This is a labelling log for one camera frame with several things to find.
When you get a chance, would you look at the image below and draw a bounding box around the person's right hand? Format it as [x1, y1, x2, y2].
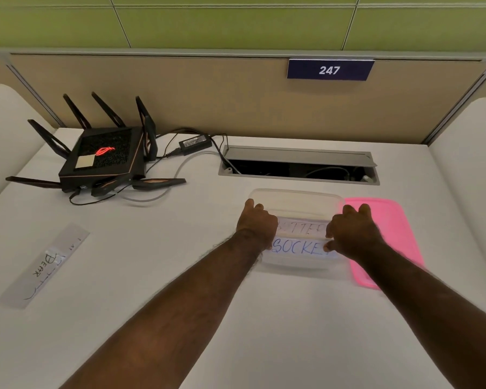
[323, 203, 385, 262]

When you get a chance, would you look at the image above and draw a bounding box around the person's left hand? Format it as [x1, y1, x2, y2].
[236, 199, 279, 252]

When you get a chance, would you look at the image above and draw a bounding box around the clear plastic container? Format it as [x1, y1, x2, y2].
[248, 189, 351, 280]

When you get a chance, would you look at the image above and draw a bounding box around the person's left forearm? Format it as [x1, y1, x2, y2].
[60, 232, 268, 389]

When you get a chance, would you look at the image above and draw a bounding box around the person's right forearm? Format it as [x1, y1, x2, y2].
[348, 241, 486, 389]

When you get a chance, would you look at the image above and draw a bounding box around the handwritten label on container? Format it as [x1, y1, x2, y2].
[269, 218, 337, 260]

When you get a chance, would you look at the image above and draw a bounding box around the pink plastic lid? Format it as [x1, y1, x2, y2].
[340, 197, 426, 290]

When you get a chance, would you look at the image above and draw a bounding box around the black power adapter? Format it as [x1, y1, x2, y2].
[178, 134, 213, 156]

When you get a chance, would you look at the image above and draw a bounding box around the beige cubicle partition panel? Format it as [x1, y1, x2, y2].
[0, 48, 486, 145]

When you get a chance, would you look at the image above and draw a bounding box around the dark blue number sign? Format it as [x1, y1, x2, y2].
[287, 59, 375, 81]

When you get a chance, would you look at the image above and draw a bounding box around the black router with antennas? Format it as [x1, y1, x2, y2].
[6, 92, 187, 198]

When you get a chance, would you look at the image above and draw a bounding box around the white paper label strip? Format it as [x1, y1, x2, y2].
[0, 223, 90, 310]

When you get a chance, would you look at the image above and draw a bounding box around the grey desk cable hatch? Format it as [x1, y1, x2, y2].
[218, 145, 380, 186]

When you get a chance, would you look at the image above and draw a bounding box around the black cable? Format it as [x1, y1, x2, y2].
[69, 128, 241, 206]

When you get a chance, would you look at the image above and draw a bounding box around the white cable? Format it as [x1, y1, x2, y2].
[119, 150, 223, 203]

